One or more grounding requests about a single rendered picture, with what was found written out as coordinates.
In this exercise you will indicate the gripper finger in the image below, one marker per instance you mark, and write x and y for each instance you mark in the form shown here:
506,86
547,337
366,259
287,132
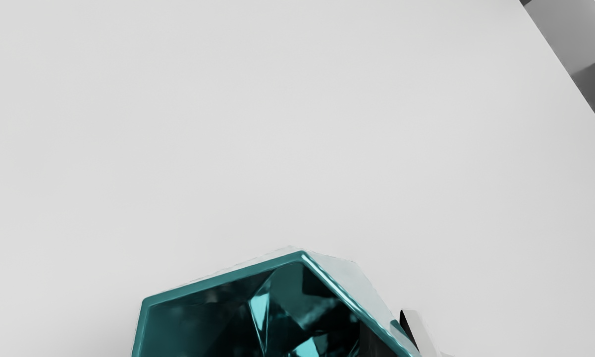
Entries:
416,329

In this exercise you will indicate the teal faceted mug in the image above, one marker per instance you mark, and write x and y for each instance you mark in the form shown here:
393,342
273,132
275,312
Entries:
238,312

